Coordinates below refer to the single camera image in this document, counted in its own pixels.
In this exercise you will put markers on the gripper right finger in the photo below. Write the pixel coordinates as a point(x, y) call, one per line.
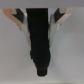
point(57, 20)

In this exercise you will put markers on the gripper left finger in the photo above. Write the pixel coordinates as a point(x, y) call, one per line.
point(20, 20)

